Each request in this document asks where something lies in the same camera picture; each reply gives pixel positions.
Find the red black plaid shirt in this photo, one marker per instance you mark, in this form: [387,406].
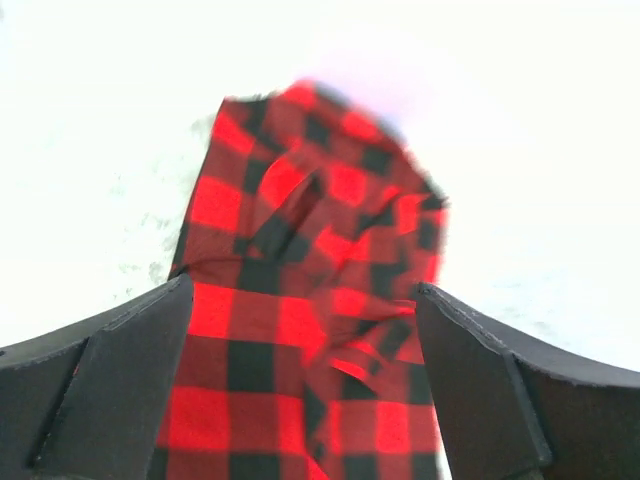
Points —
[305,237]

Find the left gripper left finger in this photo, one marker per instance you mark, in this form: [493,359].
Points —
[86,401]

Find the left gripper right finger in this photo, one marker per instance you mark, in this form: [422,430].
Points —
[511,406]

